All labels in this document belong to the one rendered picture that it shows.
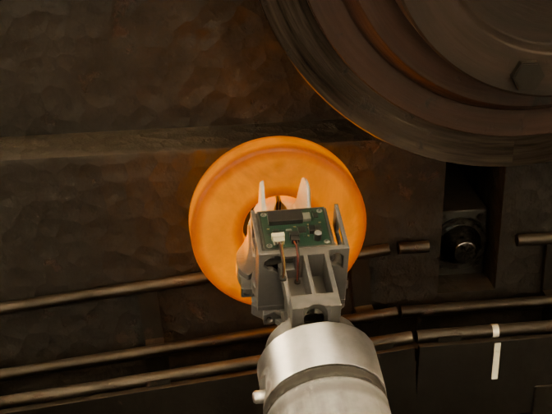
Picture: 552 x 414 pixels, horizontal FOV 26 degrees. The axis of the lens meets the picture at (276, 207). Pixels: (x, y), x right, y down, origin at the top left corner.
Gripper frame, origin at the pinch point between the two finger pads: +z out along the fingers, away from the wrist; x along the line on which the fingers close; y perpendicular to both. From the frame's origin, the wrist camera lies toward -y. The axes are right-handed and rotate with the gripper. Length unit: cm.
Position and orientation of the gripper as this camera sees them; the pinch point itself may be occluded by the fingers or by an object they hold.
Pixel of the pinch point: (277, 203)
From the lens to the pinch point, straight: 105.8
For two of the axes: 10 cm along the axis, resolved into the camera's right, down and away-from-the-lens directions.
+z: -1.4, -6.6, 7.4
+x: -9.9, 0.7, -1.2
